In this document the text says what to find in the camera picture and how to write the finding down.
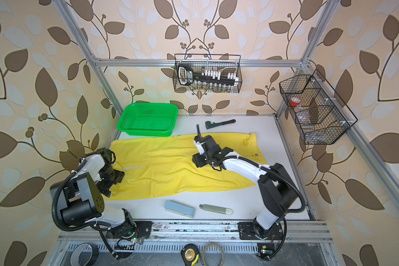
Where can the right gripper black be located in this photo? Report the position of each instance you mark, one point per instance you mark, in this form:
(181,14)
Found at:
(197,158)

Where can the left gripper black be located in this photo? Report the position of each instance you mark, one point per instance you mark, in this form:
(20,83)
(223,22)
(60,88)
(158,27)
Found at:
(104,189)

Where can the yellow trousers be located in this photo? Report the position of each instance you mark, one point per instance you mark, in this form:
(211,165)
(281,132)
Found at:
(162,166)

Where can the green plastic basket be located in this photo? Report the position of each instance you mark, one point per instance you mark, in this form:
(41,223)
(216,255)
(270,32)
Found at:
(148,119)

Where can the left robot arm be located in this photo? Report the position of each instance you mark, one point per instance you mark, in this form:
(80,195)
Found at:
(78,201)

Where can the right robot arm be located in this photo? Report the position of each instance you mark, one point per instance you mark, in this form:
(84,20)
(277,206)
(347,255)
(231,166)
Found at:
(279,194)

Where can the dark green pipe wrench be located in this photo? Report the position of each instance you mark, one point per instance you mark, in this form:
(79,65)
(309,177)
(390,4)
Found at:
(210,125)

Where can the pale green utility knife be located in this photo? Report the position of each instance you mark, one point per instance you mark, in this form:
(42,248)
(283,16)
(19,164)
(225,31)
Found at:
(216,209)

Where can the blue grey sharpening block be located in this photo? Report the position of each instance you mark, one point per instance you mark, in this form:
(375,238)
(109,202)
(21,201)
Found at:
(179,209)

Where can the black tape roll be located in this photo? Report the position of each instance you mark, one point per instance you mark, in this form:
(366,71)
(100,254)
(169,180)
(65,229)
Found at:
(85,254)

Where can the yellow black tape measure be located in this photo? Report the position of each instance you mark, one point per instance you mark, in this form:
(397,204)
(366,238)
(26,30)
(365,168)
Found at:
(190,255)

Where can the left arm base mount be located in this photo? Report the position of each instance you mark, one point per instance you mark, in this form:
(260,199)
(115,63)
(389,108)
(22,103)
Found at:
(133,231)

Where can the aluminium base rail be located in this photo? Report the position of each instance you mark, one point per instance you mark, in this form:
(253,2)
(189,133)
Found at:
(178,231)

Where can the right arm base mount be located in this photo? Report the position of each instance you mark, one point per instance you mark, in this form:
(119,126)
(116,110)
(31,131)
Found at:
(252,231)

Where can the back wire basket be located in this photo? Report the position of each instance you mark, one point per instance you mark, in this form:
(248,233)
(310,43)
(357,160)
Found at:
(225,63)

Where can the brown ring band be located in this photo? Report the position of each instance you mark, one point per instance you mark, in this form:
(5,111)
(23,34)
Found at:
(213,254)

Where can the side wire basket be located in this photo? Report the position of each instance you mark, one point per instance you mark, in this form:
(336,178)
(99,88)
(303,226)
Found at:
(322,116)

